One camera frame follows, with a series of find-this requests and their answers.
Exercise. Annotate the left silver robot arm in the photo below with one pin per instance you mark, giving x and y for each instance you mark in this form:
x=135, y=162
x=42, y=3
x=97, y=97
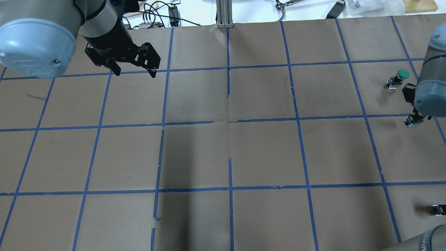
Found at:
x=38, y=37

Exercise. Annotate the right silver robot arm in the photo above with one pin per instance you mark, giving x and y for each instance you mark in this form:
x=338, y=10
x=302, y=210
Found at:
x=428, y=98

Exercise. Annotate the black power adapter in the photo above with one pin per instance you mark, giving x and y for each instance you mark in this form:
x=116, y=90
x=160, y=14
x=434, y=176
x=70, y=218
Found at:
x=336, y=10

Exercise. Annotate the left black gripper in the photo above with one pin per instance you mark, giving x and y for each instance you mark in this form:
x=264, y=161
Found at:
x=117, y=41

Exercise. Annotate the clear plastic bag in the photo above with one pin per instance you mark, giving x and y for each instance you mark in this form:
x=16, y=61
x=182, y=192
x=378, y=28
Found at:
x=376, y=7

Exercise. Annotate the small black switch block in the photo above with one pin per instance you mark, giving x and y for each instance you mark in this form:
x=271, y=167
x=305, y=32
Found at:
x=439, y=210

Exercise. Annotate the aluminium frame post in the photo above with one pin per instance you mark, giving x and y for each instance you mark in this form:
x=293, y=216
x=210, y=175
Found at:
x=224, y=14

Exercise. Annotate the green push button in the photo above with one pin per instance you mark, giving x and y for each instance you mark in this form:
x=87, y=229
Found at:
x=396, y=81

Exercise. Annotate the wooden cutting board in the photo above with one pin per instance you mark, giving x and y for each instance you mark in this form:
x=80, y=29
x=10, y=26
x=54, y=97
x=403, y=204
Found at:
x=420, y=6

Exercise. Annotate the yellow push button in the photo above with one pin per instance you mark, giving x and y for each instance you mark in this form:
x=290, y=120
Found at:
x=415, y=119

